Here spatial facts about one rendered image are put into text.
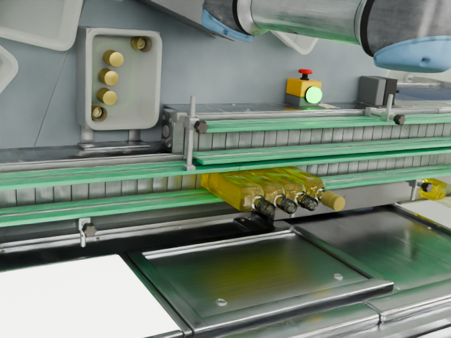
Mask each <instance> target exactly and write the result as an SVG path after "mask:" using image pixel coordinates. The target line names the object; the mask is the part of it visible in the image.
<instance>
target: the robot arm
mask: <svg viewBox="0 0 451 338"><path fill-rule="evenodd" d="M202 9H203V11H202V16H201V22H202V24H203V26H205V27H206V28H207V29H209V30H212V31H214V32H217V33H219V34H223V35H226V36H229V37H231V38H235V39H238V40H243V41H246V42H252V41H253V40H254V38H255V37H256V36H259V35H262V34H265V33H266V32H267V31H268V30H273V31H278V32H285V33H289V34H297V35H301V36H309V37H313V38H321V39H325V40H332V41H337V42H344V43H349V44H356V45H360V46H361V48H362V50H363V51H364V53H365V54H366V55H368V56H370V57H373V60H374V65H375V66H377V67H379V68H384V69H388V70H397V71H404V72H418V73H440V72H445V71H447V70H449V69H450V68H451V0H204V3H203V4H202Z"/></svg>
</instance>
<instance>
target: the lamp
mask: <svg viewBox="0 0 451 338"><path fill-rule="evenodd" d="M321 96H322V93H321V90H320V89H319V88H317V87H308V88H307V89H306V91H305V100H306V101H307V102H309V103H317V102H318V101H320V99H321Z"/></svg>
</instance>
